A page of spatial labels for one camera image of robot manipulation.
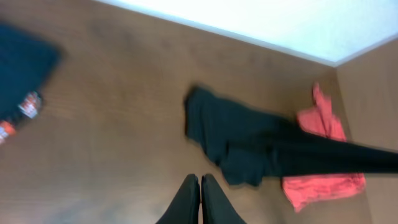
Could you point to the black t-shirt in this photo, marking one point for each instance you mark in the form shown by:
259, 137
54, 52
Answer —
248, 145

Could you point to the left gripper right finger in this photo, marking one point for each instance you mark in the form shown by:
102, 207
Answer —
216, 207

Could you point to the folded navy blue garment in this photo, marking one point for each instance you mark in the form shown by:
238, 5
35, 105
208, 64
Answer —
26, 64

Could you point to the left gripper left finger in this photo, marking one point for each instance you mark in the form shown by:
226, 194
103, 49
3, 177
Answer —
184, 207

